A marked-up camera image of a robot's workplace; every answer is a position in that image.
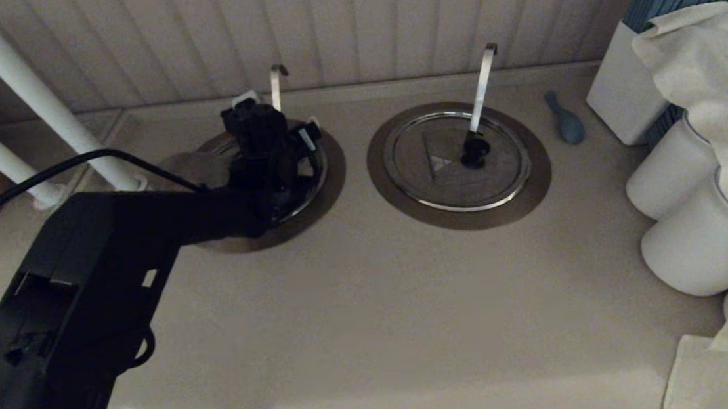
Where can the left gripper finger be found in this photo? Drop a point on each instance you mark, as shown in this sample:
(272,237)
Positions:
(312,122)

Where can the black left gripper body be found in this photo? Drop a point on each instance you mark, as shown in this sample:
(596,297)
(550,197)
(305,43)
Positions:
(286,178)

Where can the hinged steel lid black knob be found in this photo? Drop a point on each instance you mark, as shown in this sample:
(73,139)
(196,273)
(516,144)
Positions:
(442,191)
(317,182)

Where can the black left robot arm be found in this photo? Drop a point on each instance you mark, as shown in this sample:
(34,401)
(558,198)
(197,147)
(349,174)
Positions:
(81,288)

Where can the small blue spoon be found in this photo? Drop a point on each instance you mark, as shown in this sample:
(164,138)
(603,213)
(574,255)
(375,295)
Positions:
(571,128)

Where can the bronze round well collar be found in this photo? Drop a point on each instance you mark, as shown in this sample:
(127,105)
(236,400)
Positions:
(464,222)
(319,219)

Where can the long white round pole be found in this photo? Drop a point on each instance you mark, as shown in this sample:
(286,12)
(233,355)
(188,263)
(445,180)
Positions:
(16,70)

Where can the white rectangular holder box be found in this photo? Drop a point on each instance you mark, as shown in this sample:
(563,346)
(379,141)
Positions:
(617,90)

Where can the white jar with blue rim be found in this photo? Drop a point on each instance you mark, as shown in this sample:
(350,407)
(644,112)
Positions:
(665,178)
(691,248)

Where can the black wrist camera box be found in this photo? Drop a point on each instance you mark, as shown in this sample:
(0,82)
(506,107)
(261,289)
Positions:
(307,140)

